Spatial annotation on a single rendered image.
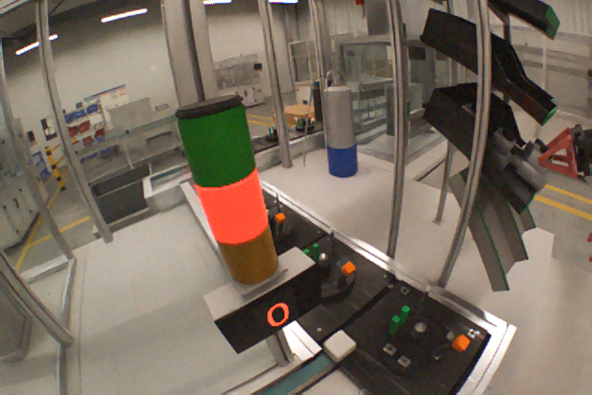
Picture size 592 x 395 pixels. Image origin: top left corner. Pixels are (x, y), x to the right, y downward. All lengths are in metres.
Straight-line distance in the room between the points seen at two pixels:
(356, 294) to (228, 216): 0.43
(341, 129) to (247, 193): 1.02
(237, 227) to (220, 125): 0.08
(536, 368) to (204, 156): 0.76
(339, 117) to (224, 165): 1.02
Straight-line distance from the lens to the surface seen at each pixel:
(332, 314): 0.54
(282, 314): 0.28
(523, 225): 0.83
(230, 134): 0.16
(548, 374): 0.77
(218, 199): 0.18
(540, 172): 0.51
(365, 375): 0.49
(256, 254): 0.21
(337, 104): 1.15
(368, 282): 0.59
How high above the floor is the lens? 1.43
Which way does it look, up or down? 25 degrees down
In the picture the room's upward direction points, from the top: 8 degrees counter-clockwise
